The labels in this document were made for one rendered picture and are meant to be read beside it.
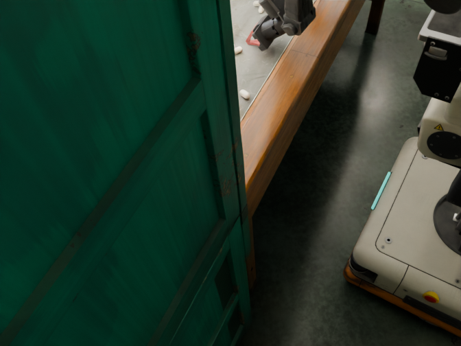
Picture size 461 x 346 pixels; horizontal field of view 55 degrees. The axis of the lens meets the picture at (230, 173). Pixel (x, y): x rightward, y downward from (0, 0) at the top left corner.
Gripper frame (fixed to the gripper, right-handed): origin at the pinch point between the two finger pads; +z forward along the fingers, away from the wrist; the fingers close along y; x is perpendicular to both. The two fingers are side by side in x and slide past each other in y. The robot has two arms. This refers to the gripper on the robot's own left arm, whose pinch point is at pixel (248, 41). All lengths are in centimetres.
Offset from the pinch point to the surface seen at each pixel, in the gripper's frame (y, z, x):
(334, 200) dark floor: -1, 20, 82
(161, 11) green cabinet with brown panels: 70, -65, -32
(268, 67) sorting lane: 7.5, -7.4, 7.7
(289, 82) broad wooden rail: 12.9, -16.2, 12.0
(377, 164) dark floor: -27, 12, 89
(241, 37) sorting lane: -1.9, 3.3, -1.6
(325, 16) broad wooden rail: -19.0, -15.1, 11.0
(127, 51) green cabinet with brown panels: 77, -65, -32
